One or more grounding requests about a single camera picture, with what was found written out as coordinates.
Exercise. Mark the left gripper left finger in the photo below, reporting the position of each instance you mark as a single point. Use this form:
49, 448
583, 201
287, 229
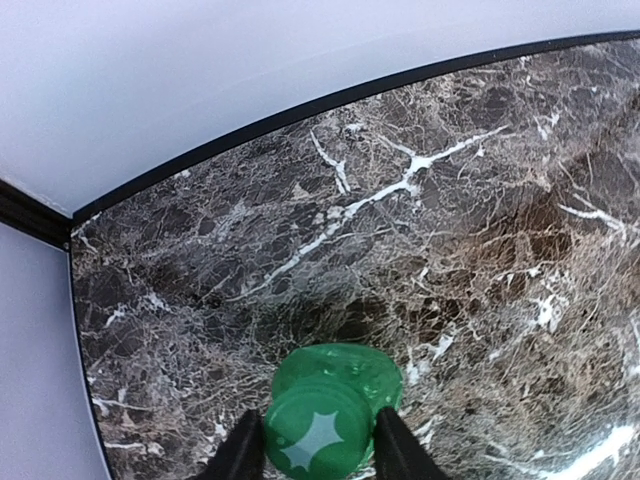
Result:
241, 456

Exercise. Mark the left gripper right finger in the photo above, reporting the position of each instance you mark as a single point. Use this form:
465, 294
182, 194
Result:
398, 454

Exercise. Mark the green plastic bottle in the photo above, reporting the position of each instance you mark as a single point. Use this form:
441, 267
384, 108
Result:
324, 403

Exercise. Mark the left black frame post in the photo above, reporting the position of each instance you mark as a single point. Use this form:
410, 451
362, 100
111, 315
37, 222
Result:
22, 212

